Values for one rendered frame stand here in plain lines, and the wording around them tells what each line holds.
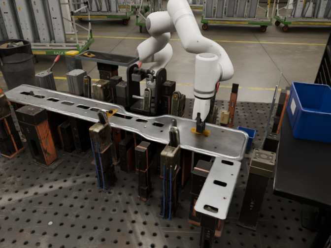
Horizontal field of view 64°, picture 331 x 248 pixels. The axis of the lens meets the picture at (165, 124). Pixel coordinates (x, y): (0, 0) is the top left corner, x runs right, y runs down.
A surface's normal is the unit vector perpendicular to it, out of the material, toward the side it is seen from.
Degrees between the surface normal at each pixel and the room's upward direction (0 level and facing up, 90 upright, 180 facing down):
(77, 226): 0
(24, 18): 86
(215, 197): 0
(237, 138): 0
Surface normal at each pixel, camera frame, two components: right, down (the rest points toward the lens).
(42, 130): 0.92, 0.22
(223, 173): 0.00, -0.85
